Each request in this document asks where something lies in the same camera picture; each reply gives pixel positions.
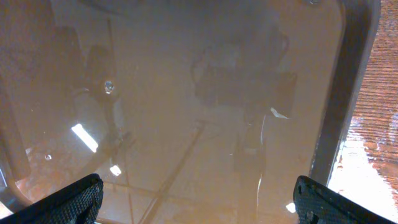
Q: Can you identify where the large dark brown tray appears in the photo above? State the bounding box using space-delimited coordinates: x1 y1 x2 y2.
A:
1 0 381 223

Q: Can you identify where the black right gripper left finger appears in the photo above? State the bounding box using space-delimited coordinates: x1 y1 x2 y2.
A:
1 174 104 224

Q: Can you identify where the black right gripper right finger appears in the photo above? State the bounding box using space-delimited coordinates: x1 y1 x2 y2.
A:
293 175 394 224

